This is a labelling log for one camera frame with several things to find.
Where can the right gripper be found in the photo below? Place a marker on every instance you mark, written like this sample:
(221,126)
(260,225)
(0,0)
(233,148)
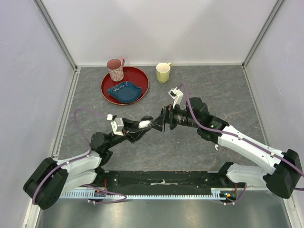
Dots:
(168,113)

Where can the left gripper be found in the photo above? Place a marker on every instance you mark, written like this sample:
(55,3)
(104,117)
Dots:
(131,131)

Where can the white earbud charging case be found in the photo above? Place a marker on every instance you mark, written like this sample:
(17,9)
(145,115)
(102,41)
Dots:
(144,124)

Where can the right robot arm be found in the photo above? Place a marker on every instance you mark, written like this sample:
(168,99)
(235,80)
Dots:
(279,171)

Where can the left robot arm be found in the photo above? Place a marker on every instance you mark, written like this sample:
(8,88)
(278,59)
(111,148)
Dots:
(53,178)

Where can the blue leaf-shaped dish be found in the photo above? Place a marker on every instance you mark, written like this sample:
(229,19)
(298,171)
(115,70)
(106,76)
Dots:
(125,92)

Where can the red round tray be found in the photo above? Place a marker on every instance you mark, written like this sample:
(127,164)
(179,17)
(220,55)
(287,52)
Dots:
(133,74)

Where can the yellow-green mug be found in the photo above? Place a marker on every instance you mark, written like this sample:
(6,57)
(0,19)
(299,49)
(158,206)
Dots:
(163,72)

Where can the pink floral mug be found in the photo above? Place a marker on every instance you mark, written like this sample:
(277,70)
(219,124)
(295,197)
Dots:
(115,68)

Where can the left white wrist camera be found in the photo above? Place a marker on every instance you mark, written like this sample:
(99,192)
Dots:
(117,124)

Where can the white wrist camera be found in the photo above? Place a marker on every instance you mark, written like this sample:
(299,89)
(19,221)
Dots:
(117,124)
(176,94)

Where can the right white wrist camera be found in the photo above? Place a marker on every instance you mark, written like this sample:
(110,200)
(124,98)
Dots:
(176,94)

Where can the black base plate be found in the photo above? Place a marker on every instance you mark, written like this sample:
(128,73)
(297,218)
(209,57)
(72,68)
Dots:
(164,182)

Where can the light blue cable duct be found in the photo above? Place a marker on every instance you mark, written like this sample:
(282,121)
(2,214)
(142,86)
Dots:
(93,195)

